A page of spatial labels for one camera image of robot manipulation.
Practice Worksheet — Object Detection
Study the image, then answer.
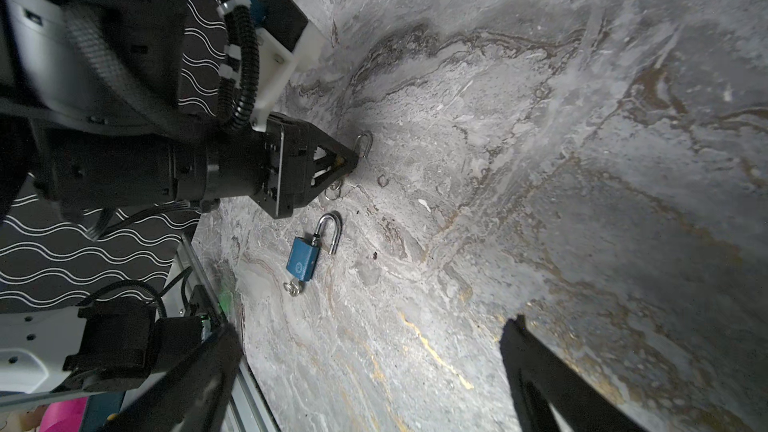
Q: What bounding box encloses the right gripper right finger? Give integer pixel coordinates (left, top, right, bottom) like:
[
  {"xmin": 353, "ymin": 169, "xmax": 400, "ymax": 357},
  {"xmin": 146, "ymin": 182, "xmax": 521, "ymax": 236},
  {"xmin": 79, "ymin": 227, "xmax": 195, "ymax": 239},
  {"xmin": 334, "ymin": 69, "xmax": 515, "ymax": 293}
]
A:
[{"xmin": 500, "ymin": 315, "xmax": 643, "ymax": 431}]

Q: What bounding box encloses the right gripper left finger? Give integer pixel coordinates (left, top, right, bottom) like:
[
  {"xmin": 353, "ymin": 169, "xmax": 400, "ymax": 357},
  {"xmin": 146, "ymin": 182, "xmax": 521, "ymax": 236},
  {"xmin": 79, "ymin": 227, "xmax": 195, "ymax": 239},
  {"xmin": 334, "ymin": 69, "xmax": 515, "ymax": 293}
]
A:
[{"xmin": 100, "ymin": 323, "xmax": 243, "ymax": 432}]

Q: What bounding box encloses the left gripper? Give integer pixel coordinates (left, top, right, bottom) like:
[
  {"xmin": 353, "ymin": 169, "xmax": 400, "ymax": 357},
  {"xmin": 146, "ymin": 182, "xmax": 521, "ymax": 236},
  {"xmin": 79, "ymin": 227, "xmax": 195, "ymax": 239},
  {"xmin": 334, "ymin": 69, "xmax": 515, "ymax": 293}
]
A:
[{"xmin": 252, "ymin": 113, "xmax": 359, "ymax": 219}]

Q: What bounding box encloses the blue padlock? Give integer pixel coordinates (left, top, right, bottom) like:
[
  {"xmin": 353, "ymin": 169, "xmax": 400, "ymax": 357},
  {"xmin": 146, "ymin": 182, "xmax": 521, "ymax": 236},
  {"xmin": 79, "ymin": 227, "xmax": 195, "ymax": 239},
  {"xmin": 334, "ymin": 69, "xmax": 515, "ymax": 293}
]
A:
[{"xmin": 286, "ymin": 211, "xmax": 343, "ymax": 284}]

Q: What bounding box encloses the brass padlock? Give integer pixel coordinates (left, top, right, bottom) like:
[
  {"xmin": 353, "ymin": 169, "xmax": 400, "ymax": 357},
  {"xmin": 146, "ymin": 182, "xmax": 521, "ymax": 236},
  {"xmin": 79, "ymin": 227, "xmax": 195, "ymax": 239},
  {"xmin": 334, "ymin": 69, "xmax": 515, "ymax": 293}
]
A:
[{"xmin": 337, "ymin": 130, "xmax": 374, "ymax": 170}]

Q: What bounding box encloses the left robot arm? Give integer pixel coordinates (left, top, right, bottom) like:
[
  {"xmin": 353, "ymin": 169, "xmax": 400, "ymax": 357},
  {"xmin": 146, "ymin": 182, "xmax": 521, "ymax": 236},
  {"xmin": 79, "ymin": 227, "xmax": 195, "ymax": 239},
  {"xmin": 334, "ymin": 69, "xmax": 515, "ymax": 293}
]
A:
[{"xmin": 1, "ymin": 0, "xmax": 358, "ymax": 222}]

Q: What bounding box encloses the pink object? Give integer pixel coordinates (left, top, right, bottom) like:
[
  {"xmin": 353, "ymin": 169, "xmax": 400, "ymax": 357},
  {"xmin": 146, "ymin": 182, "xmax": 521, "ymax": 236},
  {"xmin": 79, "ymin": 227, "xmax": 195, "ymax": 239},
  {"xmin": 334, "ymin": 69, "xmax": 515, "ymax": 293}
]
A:
[{"xmin": 38, "ymin": 397, "xmax": 88, "ymax": 432}]

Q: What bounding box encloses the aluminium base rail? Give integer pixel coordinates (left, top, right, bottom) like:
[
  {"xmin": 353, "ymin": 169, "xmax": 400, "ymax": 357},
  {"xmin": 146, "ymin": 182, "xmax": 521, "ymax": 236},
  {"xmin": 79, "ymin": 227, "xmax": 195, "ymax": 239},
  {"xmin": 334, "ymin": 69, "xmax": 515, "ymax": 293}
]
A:
[{"xmin": 175, "ymin": 236, "xmax": 280, "ymax": 431}]

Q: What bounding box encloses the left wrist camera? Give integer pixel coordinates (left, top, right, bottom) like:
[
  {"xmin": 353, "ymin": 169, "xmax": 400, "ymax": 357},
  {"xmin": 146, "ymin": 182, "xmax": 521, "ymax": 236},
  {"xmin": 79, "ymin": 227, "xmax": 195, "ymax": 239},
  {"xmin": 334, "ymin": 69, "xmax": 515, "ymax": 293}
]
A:
[{"xmin": 250, "ymin": 0, "xmax": 327, "ymax": 132}]

